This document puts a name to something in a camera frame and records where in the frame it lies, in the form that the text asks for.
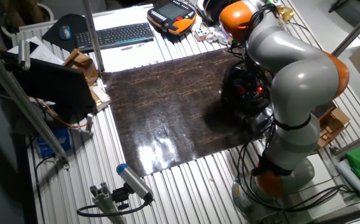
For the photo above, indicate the black racing steering wheel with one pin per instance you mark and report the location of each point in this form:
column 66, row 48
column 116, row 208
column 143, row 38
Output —
column 242, row 93

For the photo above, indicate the white flat panel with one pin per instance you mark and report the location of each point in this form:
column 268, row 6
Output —
column 329, row 165

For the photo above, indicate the dark brown marble mat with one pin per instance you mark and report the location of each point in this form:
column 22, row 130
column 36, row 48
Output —
column 155, row 109

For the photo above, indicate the black mouse pad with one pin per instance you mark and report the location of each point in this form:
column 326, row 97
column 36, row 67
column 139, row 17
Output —
column 74, row 26

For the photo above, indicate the plain silver camera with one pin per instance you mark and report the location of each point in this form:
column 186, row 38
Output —
column 24, row 54

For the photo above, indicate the white round bin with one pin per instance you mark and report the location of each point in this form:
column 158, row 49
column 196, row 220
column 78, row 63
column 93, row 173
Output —
column 52, row 14

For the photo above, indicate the low aluminium frame beam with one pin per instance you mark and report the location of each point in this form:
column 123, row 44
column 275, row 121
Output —
column 357, row 142

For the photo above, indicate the colourful puzzle cube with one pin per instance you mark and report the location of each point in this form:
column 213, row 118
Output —
column 201, row 32

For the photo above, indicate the white paper stack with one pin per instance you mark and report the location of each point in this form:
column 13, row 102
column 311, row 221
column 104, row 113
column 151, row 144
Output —
column 43, row 53

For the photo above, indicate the golden shiny object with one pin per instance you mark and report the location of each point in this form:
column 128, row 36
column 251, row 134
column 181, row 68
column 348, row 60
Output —
column 286, row 13

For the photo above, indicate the open brown cardboard box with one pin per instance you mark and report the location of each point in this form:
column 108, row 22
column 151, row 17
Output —
column 334, row 124

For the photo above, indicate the long slanted aluminium beam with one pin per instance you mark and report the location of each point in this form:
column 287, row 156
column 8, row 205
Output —
column 22, row 101

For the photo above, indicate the black computer keyboard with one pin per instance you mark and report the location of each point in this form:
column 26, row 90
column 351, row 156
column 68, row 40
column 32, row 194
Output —
column 114, row 35

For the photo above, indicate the pale rolled sheet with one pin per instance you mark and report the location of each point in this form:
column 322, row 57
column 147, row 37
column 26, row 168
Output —
column 352, row 179

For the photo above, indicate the blue grey computer mouse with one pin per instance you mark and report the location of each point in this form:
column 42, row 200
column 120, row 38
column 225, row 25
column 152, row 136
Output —
column 65, row 32

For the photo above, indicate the white paper sheet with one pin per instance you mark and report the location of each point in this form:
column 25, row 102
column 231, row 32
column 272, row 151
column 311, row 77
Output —
column 130, row 59

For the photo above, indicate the silver orange robot arm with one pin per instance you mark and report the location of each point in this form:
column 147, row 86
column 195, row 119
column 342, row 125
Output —
column 301, row 81

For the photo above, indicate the blue packet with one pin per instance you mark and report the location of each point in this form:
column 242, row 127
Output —
column 54, row 143

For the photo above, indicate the tall aluminium frame post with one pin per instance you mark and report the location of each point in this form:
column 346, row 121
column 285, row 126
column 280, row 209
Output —
column 354, row 33

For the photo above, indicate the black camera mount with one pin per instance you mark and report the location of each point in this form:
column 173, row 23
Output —
column 121, row 196

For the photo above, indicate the silver camera with blue cap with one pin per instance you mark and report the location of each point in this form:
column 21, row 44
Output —
column 133, row 180

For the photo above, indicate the white gold packet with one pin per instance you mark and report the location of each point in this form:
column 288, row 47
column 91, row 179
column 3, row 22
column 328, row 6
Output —
column 100, row 95

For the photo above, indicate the brown cardboard box with flaps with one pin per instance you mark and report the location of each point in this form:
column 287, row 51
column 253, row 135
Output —
column 82, row 63

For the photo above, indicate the clear plastic wrapper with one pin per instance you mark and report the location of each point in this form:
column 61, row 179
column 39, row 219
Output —
column 217, row 36

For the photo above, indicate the upright aluminium profile post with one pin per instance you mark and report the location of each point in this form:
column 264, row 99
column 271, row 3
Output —
column 93, row 37

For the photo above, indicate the orange black teach pendant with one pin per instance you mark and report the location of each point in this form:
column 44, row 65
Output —
column 170, row 12

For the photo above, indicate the short aluminium profile stub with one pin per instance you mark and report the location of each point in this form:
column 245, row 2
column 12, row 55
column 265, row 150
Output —
column 105, row 205

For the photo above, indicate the black flat monitor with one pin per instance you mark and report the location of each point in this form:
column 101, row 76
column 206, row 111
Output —
column 52, row 84

